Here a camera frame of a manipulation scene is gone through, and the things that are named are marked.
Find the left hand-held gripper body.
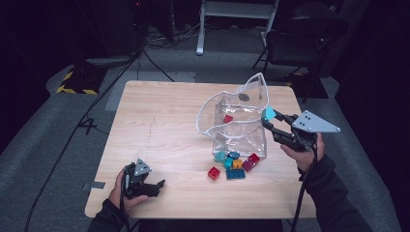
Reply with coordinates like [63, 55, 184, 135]
[123, 158, 161, 198]

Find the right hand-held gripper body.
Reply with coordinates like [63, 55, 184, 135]
[283, 109, 341, 153]

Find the light blue toy brick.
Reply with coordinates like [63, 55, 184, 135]
[261, 106, 278, 122]

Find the transparent plastic bag white trim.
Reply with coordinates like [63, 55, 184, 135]
[195, 72, 270, 160]

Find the long blue toy brick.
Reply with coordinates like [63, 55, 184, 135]
[225, 168, 247, 181]

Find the person's left hand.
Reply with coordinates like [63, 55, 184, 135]
[108, 169, 150, 215]

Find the person's right hand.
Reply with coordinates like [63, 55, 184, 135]
[279, 132, 325, 174]

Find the grey tape strip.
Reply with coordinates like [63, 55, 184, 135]
[81, 181, 106, 191]

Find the black chair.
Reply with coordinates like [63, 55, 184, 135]
[251, 1, 350, 78]

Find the dark equipment cabinet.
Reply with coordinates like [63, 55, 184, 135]
[73, 0, 144, 64]

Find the left hand-held gripper black cable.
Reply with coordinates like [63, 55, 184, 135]
[118, 173, 132, 232]

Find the hand-held gripper black cable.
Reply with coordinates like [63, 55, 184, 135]
[118, 173, 132, 232]
[289, 141, 320, 232]

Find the right hand-held gripper black cable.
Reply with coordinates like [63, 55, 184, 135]
[289, 141, 320, 232]

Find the long black floor cable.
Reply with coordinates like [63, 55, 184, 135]
[23, 47, 144, 232]

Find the thin black floor cable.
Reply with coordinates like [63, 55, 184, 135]
[140, 47, 176, 83]

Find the black yellow striped base plate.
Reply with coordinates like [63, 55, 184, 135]
[56, 66, 108, 96]

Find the white metal stand frame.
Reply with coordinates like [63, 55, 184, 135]
[195, 0, 280, 56]

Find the tangle of floor cables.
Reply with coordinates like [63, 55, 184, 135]
[143, 18, 207, 49]

